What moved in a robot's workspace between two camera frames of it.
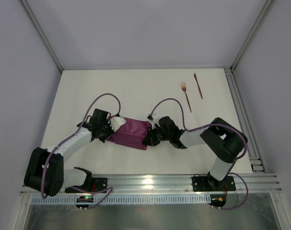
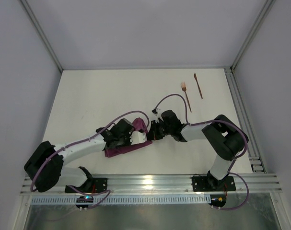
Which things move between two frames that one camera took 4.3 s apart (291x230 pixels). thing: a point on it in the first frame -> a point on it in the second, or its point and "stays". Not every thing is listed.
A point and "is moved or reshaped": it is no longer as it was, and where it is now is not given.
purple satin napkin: (131, 134) is moved or reshaped
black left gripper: (106, 132) -> (125, 138)
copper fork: (184, 88) stays
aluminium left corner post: (41, 33) stays
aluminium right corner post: (267, 7) stays
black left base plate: (98, 184) stays
